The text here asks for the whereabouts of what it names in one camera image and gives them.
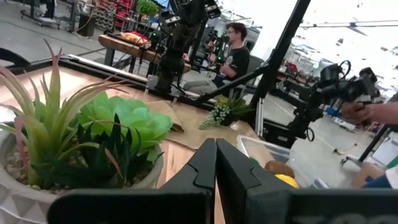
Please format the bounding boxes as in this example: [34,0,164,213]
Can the brown toy kiwi fruit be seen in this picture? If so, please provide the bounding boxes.
[264,160,296,180]

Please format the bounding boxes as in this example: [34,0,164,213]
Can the clear plastic tupperware container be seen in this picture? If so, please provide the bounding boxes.
[236,134,330,190]

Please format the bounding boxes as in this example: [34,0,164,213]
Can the tan toy bread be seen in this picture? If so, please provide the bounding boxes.
[120,31,147,44]

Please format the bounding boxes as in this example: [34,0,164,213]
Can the artificial succulents in white pot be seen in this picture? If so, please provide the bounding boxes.
[0,39,174,224]

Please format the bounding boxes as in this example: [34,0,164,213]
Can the person's forearm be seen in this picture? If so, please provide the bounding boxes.
[369,93,398,125]

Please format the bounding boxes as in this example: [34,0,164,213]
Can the grey office chair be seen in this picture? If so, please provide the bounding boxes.
[245,55,266,82]

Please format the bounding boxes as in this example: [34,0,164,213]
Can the crumpled brown paper sheet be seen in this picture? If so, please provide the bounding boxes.
[136,98,261,152]

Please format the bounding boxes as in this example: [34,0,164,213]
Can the black diagonal frame brace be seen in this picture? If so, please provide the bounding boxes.
[191,65,271,108]

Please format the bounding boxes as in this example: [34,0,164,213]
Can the black tripod stand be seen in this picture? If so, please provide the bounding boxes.
[340,124,393,166]

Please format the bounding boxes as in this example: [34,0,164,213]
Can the person's hand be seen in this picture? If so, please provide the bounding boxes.
[340,101,374,125]

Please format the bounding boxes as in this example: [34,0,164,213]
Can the person's leg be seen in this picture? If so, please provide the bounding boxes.
[351,161,398,190]

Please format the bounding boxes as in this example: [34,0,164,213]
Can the red storage rack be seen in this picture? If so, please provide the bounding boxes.
[93,0,137,32]

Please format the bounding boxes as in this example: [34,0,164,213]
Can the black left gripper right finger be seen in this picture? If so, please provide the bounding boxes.
[216,138,295,224]

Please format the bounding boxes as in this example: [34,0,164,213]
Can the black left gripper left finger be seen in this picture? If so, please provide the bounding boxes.
[160,138,218,191]

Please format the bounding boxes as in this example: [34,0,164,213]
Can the grey rolling cart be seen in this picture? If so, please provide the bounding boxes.
[20,0,62,29]

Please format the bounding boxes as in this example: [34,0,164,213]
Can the black frame post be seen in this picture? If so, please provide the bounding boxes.
[250,0,312,131]

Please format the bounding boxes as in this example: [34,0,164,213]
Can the black table edge rail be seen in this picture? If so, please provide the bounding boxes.
[0,54,218,111]

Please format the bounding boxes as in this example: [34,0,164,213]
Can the yellow toy bell pepper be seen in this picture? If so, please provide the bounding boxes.
[274,173,300,189]

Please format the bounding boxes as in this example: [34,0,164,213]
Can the black bin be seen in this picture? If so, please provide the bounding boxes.
[76,12,98,37]

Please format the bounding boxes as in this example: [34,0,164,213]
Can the small potted green plant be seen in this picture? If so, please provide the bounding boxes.
[198,92,255,130]

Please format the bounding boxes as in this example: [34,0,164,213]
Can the wooden table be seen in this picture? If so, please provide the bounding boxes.
[98,33,192,75]

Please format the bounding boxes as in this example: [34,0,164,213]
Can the green leafy plant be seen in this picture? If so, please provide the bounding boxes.
[136,0,160,17]

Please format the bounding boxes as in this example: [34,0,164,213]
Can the person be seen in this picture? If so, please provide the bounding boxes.
[183,21,253,96]

